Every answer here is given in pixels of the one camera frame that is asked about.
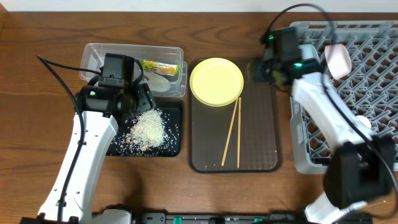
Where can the black waste tray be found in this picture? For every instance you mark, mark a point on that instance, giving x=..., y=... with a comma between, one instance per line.
x=171, y=146

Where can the brown serving tray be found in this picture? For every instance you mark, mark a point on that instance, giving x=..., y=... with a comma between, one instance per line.
x=261, y=149

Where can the small white cup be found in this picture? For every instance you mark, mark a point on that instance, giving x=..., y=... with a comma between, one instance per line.
x=364, y=120

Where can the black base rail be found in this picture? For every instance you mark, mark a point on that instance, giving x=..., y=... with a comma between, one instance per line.
x=162, y=218

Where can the green orange snack wrapper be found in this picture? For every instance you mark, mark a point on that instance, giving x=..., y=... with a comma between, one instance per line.
x=160, y=67

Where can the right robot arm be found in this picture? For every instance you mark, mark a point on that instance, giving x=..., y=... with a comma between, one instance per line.
x=361, y=167

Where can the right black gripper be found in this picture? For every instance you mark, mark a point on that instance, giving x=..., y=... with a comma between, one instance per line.
x=256, y=70

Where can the white rice bowl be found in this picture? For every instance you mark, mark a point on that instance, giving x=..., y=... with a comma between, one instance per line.
x=338, y=60

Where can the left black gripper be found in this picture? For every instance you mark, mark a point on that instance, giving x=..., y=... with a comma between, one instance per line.
x=144, y=100

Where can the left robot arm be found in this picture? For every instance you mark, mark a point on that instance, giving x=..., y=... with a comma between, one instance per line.
x=112, y=96

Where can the yellow plate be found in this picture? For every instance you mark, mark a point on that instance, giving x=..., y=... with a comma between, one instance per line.
x=216, y=81

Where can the grey dishwasher rack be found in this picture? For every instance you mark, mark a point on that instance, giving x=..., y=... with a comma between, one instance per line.
x=369, y=90

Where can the clear plastic waste bin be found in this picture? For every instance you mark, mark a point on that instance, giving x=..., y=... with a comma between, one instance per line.
x=94, y=53

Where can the leftover rice pile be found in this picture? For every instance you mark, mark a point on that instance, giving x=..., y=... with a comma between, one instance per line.
x=149, y=129

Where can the light blue bowl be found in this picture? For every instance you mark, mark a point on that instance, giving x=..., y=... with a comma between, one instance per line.
x=308, y=51

